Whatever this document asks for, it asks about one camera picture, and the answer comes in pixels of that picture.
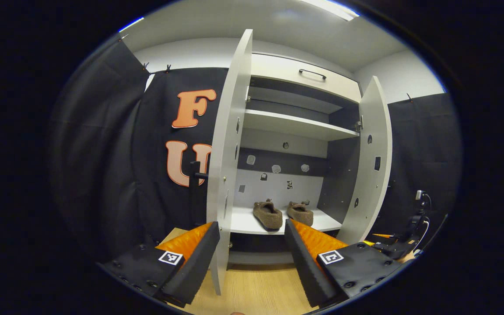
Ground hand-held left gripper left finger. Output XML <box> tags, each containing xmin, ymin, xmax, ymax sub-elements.
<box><xmin>99</xmin><ymin>221</ymin><xmax>221</xmax><ymax>307</ymax></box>

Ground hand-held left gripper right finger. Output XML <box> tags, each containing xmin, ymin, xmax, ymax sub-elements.
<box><xmin>283</xmin><ymin>219</ymin><xmax>403</xmax><ymax>309</ymax></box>

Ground white cabinet door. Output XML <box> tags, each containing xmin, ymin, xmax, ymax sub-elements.
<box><xmin>206</xmin><ymin>29</ymin><xmax>253</xmax><ymax>296</ymax></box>
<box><xmin>336</xmin><ymin>76</ymin><xmax>393</xmax><ymax>245</ymax></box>

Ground brown fuzzy shoe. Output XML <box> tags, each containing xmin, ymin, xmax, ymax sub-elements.
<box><xmin>253</xmin><ymin>199</ymin><xmax>284</xmax><ymax>231</ymax></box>
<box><xmin>287</xmin><ymin>200</ymin><xmax>315</xmax><ymax>227</ymax></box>

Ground white shoe cabinet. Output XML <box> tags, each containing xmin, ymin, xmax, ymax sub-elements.
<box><xmin>228</xmin><ymin>52</ymin><xmax>364</xmax><ymax>265</ymax></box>

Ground white cabinet drawer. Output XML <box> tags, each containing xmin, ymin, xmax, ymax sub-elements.
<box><xmin>250</xmin><ymin>52</ymin><xmax>362</xmax><ymax>105</ymax></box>

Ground ceiling light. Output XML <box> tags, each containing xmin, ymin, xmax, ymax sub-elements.
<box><xmin>298</xmin><ymin>0</ymin><xmax>361</xmax><ymax>21</ymax></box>

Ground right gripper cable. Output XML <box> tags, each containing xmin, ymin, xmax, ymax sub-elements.
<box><xmin>414</xmin><ymin>192</ymin><xmax>432</xmax><ymax>252</ymax></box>

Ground black door handle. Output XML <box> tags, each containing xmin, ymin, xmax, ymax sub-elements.
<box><xmin>189</xmin><ymin>161</ymin><xmax>210</xmax><ymax>219</ymax></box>

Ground black drawer handle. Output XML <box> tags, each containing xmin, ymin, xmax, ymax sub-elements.
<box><xmin>298</xmin><ymin>69</ymin><xmax>327</xmax><ymax>81</ymax></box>

